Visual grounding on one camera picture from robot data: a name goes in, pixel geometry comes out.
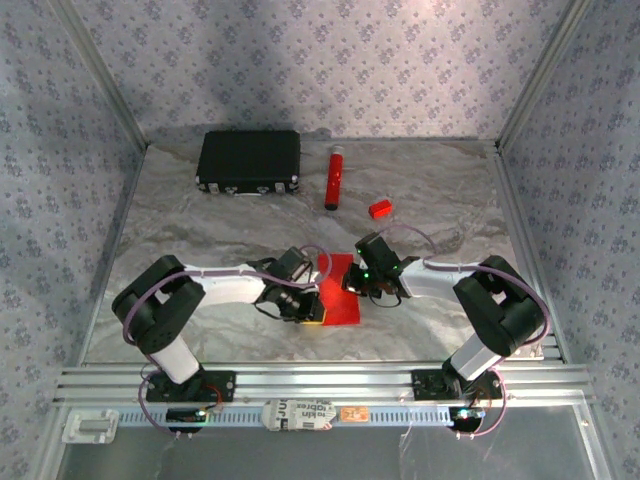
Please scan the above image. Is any red paper sheet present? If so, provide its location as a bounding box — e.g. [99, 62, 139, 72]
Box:
[317, 253, 362, 326]

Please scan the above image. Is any printed paper roll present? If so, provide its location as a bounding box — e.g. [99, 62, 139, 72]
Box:
[261, 398, 337, 432]

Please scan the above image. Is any red cylinder tube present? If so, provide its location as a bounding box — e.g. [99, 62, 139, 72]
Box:
[323, 143, 347, 211]

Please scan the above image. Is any black hard case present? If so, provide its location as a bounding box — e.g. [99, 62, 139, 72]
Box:
[194, 130, 302, 196]

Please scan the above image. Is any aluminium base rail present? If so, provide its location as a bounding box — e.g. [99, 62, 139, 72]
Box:
[53, 363, 594, 405]

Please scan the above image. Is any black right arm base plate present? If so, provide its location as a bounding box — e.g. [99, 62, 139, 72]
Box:
[410, 368, 504, 401]

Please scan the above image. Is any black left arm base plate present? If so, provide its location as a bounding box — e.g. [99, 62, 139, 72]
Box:
[144, 370, 237, 404]

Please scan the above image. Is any white slotted cable duct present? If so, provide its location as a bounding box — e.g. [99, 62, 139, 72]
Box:
[117, 403, 454, 427]

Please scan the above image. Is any aluminium side rail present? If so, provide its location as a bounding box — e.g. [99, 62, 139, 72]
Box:
[492, 142, 571, 364]
[77, 144, 151, 366]

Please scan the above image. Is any white plastic bracket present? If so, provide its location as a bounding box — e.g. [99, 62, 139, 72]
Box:
[61, 408, 120, 445]

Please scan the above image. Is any aluminium frame post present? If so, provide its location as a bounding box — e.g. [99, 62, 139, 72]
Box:
[49, 0, 151, 149]
[497, 0, 599, 149]

